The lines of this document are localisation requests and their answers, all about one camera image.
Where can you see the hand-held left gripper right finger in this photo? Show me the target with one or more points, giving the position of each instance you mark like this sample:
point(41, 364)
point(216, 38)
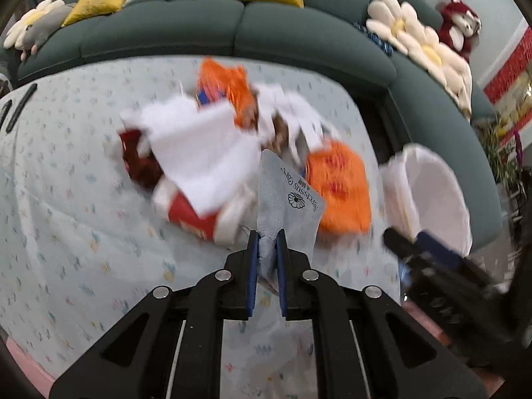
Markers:
point(281, 282)

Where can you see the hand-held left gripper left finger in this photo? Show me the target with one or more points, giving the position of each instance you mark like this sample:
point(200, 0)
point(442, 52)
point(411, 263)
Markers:
point(250, 282)

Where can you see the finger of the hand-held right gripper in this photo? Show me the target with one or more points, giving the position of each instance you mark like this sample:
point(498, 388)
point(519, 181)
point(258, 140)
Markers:
point(399, 243)
point(444, 253)

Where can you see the grey printed packet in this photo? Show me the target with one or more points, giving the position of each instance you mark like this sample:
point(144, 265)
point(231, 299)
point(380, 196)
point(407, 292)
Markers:
point(286, 191)

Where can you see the orange wrapper with blue print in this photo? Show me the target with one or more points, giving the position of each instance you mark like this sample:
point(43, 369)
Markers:
point(232, 87)

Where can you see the orange plastic wrapper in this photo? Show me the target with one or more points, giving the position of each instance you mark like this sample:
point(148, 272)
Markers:
point(341, 183)

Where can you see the red and white snack packet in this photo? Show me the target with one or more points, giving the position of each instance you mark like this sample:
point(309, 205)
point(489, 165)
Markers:
point(187, 212)

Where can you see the potted plant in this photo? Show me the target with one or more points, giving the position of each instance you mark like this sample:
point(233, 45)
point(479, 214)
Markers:
point(507, 166)

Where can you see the white tissue paper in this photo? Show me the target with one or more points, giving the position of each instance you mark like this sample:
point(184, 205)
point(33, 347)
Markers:
point(199, 149)

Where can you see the dark red packet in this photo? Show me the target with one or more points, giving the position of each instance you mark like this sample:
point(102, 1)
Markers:
point(137, 162)

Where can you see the white crumpled wrapper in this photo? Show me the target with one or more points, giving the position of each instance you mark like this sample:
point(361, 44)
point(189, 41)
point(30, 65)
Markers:
point(291, 108)

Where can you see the floral tablecloth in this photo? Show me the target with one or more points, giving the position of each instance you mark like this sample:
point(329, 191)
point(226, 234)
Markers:
point(83, 216)

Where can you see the blue patterned cloth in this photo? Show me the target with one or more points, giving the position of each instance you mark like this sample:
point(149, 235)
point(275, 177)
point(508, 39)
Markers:
point(376, 37)

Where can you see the red teddy bear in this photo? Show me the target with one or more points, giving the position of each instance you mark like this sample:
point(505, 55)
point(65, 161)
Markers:
point(451, 12)

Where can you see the dark green sofa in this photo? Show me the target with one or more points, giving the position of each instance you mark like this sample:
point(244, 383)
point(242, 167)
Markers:
point(291, 29)

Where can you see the black pen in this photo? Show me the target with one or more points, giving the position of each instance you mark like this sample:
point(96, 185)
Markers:
point(5, 112)
point(21, 108)

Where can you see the grey plush toy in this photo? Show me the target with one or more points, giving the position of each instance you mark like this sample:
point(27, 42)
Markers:
point(45, 29)

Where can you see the red wall decoration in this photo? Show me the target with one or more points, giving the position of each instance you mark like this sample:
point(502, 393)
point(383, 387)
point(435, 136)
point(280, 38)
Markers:
point(509, 70)

